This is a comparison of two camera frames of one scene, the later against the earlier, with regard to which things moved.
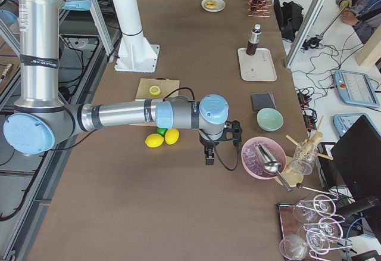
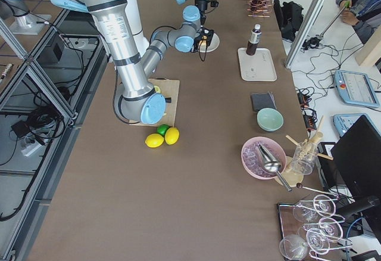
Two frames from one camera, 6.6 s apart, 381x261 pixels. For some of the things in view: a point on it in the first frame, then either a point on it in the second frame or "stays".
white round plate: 221,4 -> 214,44
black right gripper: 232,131 -> 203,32
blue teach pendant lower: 344,121 stays
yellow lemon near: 154,140 stays
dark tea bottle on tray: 254,40 stays
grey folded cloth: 264,100 stays
